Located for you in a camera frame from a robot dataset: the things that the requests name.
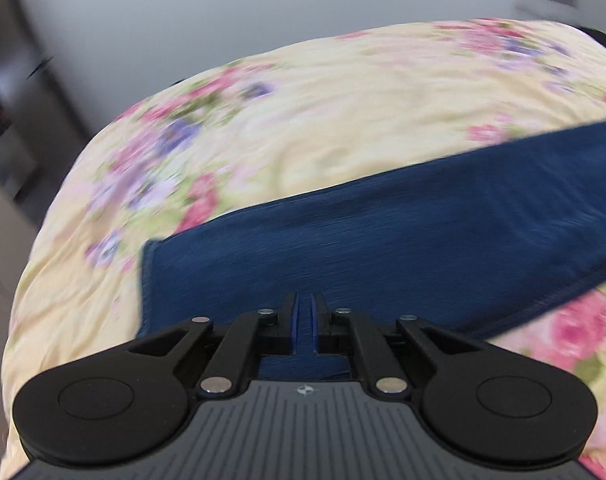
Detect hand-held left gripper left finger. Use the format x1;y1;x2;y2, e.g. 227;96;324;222
127;293;301;397

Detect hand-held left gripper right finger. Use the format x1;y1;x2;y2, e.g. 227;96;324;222
310;293;484;396

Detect blue denim pants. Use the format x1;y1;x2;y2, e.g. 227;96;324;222
136;117;606;382

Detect floral bedspread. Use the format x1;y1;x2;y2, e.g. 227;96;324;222
0;17;606;480

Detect dark brown door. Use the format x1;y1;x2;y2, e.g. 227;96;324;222
0;0;93;211

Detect black door handle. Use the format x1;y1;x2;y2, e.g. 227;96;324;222
26;54;55;81

